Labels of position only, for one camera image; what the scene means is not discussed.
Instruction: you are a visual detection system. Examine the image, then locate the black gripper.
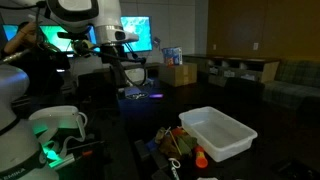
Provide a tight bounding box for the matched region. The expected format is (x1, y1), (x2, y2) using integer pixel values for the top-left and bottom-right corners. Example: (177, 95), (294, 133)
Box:
(99, 45), (131, 89)

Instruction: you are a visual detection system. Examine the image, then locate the white box device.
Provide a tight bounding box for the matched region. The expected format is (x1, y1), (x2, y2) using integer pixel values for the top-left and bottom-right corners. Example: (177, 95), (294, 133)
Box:
(124, 68), (148, 84)

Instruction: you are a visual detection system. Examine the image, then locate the blue storage box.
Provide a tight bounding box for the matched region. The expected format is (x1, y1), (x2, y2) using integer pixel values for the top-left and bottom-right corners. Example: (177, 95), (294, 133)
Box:
(123, 85), (144, 98)

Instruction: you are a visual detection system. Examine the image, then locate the blue white carton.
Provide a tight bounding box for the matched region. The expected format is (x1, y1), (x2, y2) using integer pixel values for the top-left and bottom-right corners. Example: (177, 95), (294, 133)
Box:
(161, 46), (184, 67)

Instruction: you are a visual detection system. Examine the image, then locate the cardboard box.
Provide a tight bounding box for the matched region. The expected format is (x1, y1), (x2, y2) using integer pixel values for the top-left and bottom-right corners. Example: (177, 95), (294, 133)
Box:
(158, 62), (198, 88)

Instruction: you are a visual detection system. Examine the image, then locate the person in dark clothes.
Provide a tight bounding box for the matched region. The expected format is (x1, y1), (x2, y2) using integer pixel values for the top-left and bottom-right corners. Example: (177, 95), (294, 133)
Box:
(0, 21), (72, 99)

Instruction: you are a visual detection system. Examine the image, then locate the white VR headset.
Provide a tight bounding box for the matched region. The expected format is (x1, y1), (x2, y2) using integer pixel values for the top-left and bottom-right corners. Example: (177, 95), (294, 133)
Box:
(28, 105), (88, 162)

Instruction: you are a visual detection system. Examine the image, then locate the blue bean bag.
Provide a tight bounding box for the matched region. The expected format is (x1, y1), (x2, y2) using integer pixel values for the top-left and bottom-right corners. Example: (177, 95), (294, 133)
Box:
(145, 139), (159, 152)

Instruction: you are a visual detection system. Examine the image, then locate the black rectangular block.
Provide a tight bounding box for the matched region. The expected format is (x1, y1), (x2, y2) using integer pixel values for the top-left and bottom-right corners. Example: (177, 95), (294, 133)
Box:
(134, 139), (152, 162)
(149, 150), (171, 172)
(151, 169), (173, 180)

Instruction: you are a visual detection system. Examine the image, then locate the red soft toy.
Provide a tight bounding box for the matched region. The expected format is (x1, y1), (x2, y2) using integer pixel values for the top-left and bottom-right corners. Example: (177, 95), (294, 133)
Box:
(171, 127), (186, 138)

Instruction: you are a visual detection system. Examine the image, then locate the brown plush toy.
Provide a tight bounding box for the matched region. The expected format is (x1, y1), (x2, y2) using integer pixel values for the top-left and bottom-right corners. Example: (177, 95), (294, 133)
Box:
(154, 127), (183, 160)

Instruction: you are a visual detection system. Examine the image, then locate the thin wooden stick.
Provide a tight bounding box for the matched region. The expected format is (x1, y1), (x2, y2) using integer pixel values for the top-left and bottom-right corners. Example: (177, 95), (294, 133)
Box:
(168, 130), (183, 156)

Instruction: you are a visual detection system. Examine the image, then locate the orange tipped screwdriver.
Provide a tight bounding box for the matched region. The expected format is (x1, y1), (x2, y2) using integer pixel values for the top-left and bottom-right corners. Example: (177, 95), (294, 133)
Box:
(53, 149), (94, 169)

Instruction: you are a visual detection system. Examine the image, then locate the green felt toy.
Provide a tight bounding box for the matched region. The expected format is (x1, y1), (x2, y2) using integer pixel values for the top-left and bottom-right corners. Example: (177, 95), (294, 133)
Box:
(176, 134), (198, 157)

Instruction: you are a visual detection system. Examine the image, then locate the small blue monitor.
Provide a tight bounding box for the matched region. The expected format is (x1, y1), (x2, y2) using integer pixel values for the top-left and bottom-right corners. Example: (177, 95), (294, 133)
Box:
(2, 24), (19, 42)

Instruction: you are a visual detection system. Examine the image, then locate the wooden shelf cabinet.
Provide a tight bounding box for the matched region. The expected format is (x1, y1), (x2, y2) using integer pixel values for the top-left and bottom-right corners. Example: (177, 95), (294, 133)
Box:
(183, 54), (281, 88)

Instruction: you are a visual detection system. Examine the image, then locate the white plastic bin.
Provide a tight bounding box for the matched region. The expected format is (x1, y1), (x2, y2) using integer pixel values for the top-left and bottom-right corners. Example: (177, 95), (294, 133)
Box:
(178, 106), (259, 163)

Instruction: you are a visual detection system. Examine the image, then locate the white green marker pen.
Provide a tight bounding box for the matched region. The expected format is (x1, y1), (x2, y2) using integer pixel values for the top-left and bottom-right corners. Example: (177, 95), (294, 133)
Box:
(169, 165), (182, 180)

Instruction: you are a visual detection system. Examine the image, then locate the orange cylinder toy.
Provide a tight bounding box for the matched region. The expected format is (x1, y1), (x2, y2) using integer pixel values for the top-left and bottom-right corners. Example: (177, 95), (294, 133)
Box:
(194, 145), (209, 169)

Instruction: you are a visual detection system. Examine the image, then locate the green plaid sofa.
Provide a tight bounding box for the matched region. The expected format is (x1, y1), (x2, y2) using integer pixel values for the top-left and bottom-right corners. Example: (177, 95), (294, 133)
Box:
(263, 59), (320, 111)

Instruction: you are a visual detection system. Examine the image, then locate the black flat device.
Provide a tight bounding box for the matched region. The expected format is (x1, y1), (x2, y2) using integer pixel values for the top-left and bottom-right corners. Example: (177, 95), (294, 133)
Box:
(273, 159), (318, 180)

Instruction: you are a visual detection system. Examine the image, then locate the yellowish wrist camera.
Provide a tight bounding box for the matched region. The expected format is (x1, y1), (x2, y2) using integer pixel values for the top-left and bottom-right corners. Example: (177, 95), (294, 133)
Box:
(71, 39), (99, 56)

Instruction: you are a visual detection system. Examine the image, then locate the large wall monitor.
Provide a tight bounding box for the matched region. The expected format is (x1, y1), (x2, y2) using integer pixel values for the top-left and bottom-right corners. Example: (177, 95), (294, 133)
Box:
(87, 15), (153, 54)

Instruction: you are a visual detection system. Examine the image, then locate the black camera on tripod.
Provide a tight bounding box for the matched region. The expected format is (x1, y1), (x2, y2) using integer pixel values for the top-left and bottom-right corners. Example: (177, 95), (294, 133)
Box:
(57, 31), (88, 42)

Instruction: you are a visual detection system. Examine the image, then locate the medium wall monitor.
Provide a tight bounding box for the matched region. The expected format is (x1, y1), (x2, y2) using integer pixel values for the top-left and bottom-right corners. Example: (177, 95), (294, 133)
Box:
(39, 25), (75, 53)

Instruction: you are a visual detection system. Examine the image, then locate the white ring loop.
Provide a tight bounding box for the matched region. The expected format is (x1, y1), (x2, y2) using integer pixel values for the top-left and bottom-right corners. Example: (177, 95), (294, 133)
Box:
(167, 157), (182, 169)

